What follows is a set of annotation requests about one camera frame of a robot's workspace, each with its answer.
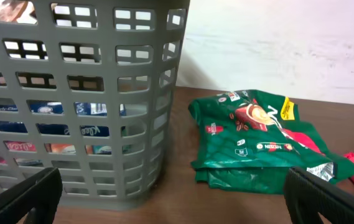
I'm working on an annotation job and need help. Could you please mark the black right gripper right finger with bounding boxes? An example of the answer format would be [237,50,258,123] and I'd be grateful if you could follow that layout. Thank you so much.
[283,167,354,224]

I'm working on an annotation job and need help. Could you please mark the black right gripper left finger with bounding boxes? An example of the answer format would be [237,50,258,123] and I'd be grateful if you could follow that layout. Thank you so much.
[0,167,63,224]

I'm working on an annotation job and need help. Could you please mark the green Nescafe bag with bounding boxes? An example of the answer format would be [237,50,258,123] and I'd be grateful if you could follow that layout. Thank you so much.
[189,90,354,194]

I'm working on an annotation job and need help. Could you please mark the blue snack box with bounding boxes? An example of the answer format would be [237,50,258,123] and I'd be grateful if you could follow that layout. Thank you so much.
[0,98,127,156]

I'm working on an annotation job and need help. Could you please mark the dried mushroom pouch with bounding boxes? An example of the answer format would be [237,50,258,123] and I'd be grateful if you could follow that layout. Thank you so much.
[0,0,37,24]

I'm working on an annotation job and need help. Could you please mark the grey plastic basket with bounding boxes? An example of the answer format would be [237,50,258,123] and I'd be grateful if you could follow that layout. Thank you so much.
[0,0,190,210]

